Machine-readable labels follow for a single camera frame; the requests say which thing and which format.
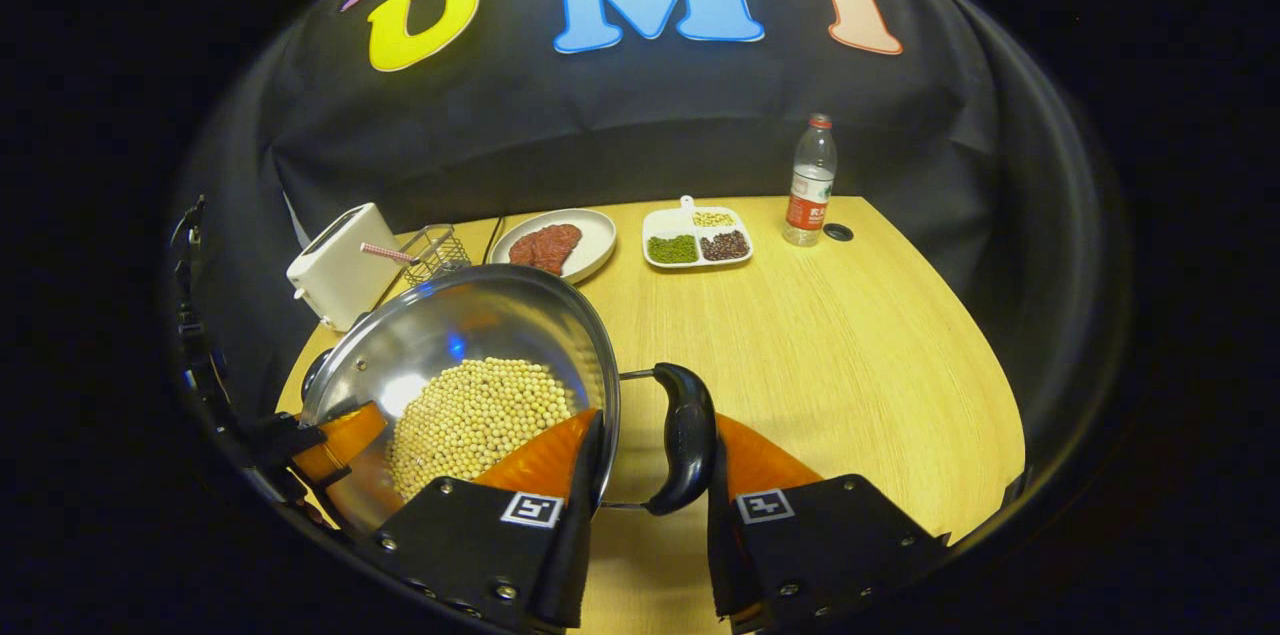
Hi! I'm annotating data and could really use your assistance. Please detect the dark red beans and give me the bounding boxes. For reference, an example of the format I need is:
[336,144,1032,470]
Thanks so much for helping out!
[700,230,751,262]

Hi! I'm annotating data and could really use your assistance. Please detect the white toaster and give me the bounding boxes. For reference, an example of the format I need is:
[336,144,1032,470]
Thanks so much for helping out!
[287,203,403,333]

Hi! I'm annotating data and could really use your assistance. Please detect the white divided dish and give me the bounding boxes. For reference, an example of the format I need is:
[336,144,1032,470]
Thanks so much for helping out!
[642,196,754,270]

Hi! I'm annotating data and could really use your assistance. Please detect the pile of yellow soybeans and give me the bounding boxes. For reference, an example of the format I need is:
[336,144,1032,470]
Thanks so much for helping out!
[388,358,581,503]

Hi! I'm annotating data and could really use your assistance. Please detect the black backdrop cloth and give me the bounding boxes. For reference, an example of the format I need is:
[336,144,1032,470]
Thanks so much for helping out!
[170,0,1131,476]

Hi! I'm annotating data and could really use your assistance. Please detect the red meat slices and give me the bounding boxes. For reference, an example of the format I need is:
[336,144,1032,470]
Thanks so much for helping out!
[508,223,584,276]

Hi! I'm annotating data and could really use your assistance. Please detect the white round plate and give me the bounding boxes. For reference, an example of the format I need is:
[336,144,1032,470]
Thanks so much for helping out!
[490,208,618,286]

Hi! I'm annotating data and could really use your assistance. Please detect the plastic bottle with red label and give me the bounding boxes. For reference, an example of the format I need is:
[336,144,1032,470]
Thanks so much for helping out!
[782,113,839,248]

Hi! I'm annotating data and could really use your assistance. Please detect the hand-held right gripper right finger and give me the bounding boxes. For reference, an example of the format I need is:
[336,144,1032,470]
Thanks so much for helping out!
[706,412,951,634]

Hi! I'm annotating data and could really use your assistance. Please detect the small wire basket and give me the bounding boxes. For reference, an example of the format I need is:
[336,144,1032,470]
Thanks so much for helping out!
[400,224,473,288]

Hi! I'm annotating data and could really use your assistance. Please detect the stainless steel pot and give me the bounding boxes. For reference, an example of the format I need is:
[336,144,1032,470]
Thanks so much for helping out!
[298,263,718,536]

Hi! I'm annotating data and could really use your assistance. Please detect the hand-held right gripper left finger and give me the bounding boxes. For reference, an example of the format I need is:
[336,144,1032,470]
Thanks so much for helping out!
[370,407,608,631]

